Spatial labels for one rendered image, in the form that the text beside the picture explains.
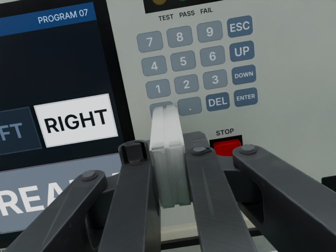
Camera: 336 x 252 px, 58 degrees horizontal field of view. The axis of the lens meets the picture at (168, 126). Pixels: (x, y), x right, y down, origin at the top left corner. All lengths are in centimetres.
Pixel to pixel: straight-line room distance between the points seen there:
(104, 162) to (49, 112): 5
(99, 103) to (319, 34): 15
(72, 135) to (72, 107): 2
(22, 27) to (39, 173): 10
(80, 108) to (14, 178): 7
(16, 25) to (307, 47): 18
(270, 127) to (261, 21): 7
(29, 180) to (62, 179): 2
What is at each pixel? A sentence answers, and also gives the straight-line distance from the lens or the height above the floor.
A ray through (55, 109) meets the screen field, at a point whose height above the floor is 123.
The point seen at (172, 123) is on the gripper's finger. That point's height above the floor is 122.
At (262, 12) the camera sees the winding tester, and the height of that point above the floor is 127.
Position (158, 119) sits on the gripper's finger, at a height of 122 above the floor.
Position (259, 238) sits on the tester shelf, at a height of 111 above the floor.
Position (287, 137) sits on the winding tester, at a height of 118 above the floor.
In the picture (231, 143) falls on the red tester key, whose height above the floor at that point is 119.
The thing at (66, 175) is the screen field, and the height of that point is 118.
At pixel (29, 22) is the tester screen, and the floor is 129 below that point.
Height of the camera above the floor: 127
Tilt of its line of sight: 18 degrees down
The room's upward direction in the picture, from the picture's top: 10 degrees counter-clockwise
